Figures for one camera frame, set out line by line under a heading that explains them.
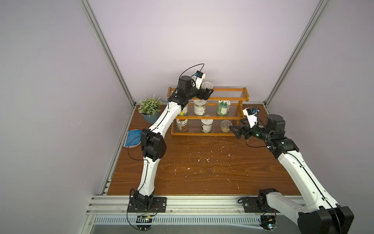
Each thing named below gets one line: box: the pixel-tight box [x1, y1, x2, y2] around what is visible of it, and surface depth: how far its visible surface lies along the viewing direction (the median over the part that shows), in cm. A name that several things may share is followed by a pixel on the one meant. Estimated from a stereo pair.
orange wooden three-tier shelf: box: [167, 86, 250, 137], surface depth 92 cm
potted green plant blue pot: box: [137, 94, 163, 125], surface depth 99 cm
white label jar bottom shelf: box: [200, 118, 214, 134], surface depth 97 cm
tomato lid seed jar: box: [176, 118, 189, 133], surface depth 99 cm
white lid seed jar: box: [193, 99, 207, 116], surface depth 90 cm
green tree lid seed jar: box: [216, 99, 231, 117], surface depth 91 cm
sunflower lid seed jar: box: [179, 102, 189, 117], surface depth 93 cm
